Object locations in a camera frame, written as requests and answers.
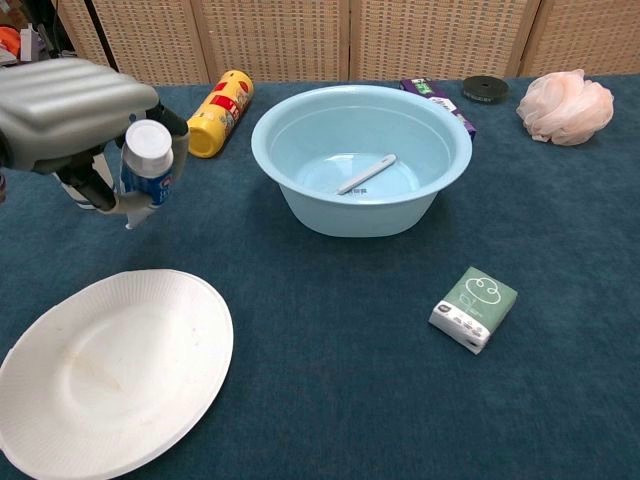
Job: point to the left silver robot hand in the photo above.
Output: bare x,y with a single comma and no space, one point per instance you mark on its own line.
65,100

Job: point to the blue white toothpaste tube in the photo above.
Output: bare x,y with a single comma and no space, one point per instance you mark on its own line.
147,142

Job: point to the light blue plastic basin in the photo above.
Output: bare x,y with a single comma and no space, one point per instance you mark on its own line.
360,215

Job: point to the purple box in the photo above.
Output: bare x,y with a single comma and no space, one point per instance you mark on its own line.
435,97

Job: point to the white background carton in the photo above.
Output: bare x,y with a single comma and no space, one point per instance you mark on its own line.
27,42

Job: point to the black tripod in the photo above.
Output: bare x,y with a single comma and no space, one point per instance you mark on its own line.
100,35

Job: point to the orange background object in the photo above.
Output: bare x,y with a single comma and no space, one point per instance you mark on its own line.
9,40

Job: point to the yellow cylindrical bottle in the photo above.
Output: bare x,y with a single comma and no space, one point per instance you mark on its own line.
220,115

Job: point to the wicker folding screen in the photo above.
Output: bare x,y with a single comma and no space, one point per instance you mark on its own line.
280,40

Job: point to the white paper plate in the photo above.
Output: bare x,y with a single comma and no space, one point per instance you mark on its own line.
125,375

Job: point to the white toothbrush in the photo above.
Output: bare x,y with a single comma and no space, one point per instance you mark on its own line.
365,175

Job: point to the teal table cloth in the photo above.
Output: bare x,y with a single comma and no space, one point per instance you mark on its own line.
350,350

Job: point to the black round disc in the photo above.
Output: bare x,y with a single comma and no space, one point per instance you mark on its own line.
475,92

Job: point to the green white tissue pack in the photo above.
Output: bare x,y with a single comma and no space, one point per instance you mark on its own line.
475,300

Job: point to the pink mesh bath sponge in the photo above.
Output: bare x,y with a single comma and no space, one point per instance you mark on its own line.
565,110

